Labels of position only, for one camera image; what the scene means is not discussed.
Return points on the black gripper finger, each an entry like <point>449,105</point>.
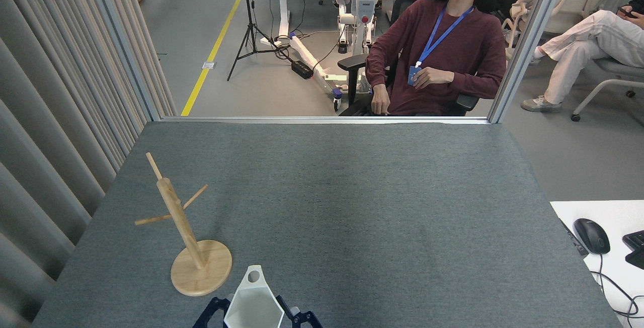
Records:
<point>207,312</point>
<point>302,320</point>

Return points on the white hexagonal cup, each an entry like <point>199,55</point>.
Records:
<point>254,308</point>

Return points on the person's left forearm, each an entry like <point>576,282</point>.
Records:
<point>478,86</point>

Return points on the person's right forearm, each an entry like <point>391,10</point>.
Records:
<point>376,74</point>

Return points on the wooden cup rack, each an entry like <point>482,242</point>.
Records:
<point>201,267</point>

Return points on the person's right hand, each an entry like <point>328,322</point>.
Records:
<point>380,100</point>

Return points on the person's left hand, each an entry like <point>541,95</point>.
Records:
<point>432,76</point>

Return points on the metal floor outlet plate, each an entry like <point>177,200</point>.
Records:
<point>209,65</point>

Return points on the grey pleated curtain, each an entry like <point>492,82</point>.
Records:
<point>50,116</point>

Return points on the black office chair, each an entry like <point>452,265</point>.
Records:
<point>352,61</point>

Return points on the white stand on wheels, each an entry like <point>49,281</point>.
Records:
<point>307,56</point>

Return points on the black flat strip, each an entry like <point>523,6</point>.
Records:
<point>577,242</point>

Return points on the black computer mouse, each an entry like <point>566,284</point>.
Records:
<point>592,236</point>

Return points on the desk with white leg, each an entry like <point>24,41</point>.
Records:
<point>283,11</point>

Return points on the person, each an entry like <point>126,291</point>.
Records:
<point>453,46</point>
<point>578,41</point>

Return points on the white side table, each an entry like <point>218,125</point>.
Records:
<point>619,212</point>

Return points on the black keyboard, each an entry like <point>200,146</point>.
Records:
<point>635,247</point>

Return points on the grey chair on castors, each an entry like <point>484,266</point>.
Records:
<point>619,69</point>

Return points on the beige chair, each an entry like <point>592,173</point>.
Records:
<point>578,1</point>

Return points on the black phone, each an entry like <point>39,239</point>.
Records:
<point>625,12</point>

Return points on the silver frame rail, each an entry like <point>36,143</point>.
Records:
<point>302,119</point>

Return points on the silver frame post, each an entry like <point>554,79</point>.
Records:
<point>531,41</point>

